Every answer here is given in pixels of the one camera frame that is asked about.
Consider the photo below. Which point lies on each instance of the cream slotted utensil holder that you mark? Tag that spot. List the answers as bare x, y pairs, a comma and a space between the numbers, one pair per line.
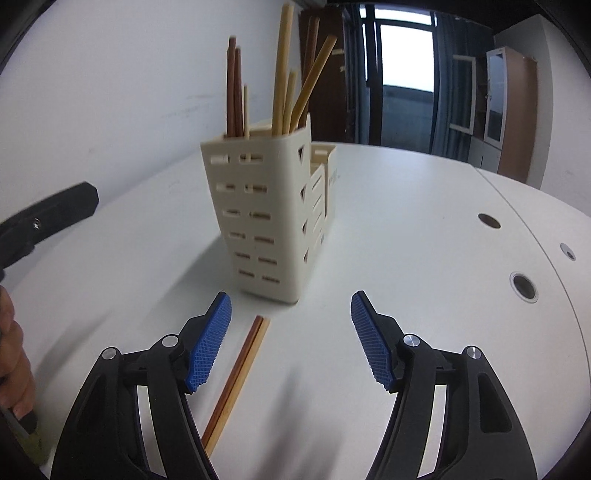
286, 230

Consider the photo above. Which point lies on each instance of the bright window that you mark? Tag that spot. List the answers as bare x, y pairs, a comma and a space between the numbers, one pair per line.
406, 55

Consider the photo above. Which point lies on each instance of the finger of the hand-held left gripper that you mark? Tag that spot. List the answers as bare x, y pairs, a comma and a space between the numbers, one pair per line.
60, 207

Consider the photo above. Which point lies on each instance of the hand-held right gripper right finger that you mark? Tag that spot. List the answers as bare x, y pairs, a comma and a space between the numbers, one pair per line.
369, 341

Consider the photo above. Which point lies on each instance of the dark brown wooden door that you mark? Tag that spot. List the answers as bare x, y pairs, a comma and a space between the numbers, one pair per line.
330, 92

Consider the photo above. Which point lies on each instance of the white framed pane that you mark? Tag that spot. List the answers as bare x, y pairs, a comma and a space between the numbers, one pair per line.
472, 97

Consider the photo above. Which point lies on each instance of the blue-grey curtain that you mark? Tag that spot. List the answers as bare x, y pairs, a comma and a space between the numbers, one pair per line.
461, 32

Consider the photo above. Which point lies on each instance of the person's olive clothing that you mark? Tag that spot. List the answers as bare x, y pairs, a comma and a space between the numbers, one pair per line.
34, 450

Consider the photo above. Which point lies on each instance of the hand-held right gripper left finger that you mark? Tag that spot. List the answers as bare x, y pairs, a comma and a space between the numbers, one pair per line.
210, 341

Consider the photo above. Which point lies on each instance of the brown wooden chopstick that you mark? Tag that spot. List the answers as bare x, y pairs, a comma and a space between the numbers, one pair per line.
230, 92
311, 46
238, 92
234, 369

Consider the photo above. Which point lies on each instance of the person's left hand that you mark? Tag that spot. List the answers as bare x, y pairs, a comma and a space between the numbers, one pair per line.
16, 360

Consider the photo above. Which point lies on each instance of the wooden cabinet with glass door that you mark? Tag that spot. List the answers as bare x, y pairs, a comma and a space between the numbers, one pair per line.
521, 115

